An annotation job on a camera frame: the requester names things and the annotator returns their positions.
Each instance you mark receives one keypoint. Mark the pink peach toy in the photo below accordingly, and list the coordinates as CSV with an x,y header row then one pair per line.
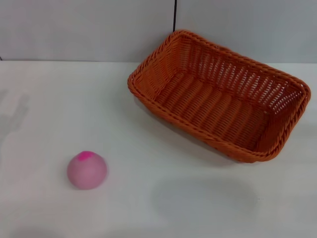
x,y
86,173

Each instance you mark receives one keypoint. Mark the orange woven plastic basket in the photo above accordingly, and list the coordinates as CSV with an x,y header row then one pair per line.
x,y
208,99

